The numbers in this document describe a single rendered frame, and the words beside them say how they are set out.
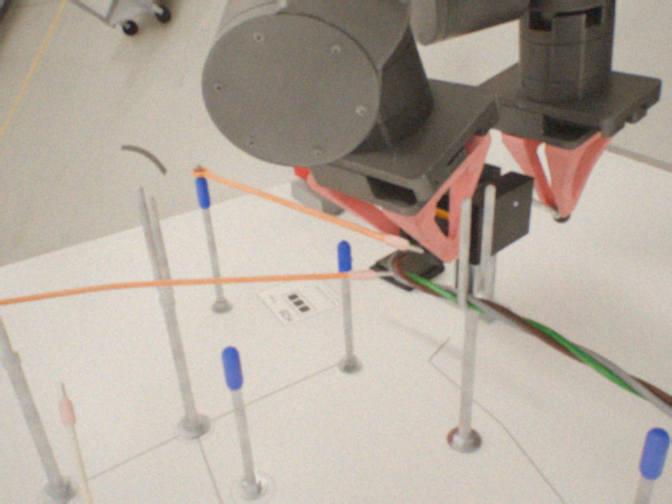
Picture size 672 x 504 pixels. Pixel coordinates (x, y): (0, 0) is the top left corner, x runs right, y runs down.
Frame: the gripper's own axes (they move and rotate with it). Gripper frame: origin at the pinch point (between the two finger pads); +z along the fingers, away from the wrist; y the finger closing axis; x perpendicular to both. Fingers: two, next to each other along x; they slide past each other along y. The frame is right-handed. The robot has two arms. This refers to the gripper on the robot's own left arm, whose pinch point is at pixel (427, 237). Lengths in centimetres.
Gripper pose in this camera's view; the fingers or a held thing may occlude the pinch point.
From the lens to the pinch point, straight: 39.5
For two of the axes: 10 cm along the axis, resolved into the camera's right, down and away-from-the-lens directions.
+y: 6.8, 3.0, -6.6
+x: 6.3, -7.0, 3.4
